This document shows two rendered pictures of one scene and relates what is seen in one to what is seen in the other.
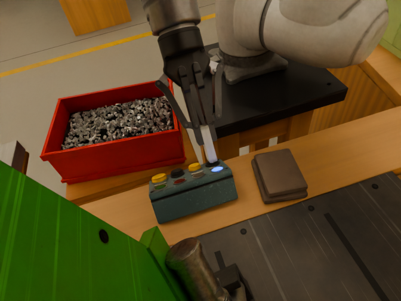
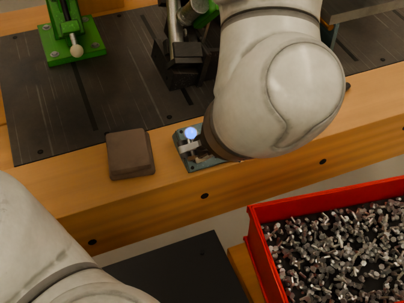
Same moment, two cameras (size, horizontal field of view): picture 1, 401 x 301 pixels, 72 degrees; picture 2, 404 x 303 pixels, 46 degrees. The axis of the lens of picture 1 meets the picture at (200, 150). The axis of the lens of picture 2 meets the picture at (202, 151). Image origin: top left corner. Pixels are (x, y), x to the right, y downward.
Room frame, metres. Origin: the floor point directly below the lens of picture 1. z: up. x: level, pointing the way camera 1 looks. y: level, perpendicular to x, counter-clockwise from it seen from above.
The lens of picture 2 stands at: (0.87, -0.13, 1.55)
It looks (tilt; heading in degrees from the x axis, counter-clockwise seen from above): 48 degrees down; 168
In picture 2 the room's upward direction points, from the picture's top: straight up
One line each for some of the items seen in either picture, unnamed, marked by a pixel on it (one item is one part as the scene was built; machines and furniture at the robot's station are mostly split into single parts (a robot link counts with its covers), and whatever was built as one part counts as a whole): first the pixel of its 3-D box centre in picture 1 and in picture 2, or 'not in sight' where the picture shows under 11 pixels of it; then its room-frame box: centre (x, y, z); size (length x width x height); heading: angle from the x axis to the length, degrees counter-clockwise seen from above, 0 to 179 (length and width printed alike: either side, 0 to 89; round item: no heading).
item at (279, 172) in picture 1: (278, 174); (129, 152); (0.29, -0.13, 0.91); 0.10 x 0.08 x 0.03; 179
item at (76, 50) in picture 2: not in sight; (74, 41); (-0.01, -0.21, 0.96); 0.06 x 0.03 x 0.06; 9
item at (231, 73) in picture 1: (239, 54); not in sight; (0.72, -0.16, 0.92); 0.22 x 0.18 x 0.06; 100
